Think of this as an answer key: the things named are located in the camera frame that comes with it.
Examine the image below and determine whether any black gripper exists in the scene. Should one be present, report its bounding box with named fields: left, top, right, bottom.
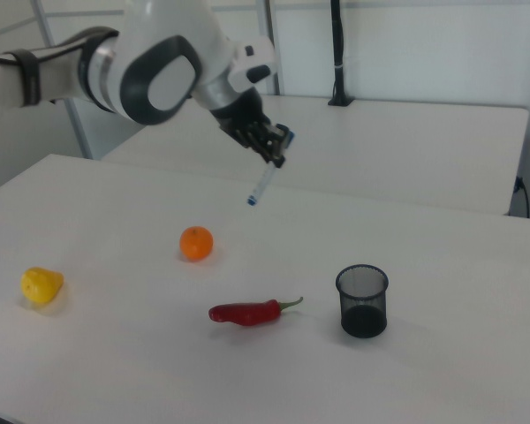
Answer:
left=209, top=90, right=291, bottom=170

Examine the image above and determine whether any blue and white marker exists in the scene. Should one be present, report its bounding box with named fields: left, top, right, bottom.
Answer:
left=246, top=131, right=297, bottom=207

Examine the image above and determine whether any white side table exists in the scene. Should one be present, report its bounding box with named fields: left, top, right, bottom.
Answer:
left=101, top=94, right=530, bottom=216

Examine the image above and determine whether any orange mandarin fruit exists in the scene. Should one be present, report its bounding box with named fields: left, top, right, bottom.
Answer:
left=178, top=225, right=215, bottom=262

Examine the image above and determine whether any red chili pepper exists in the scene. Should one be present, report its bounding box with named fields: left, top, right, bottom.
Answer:
left=208, top=296, right=305, bottom=329

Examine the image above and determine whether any black mesh pen cup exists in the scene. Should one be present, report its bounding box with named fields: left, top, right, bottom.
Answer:
left=335, top=264, right=389, bottom=339

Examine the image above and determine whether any yellow toy pear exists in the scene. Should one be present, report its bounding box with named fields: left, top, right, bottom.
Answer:
left=20, top=266, right=65, bottom=305

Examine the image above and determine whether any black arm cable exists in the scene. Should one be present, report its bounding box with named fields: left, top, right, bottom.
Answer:
left=0, top=26, right=120, bottom=67

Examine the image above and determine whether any black velcro strap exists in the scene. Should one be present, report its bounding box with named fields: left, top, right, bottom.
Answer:
left=11, top=49, right=43, bottom=108

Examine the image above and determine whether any black wall cable with plug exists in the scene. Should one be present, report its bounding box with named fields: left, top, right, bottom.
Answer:
left=514, top=175, right=530, bottom=218

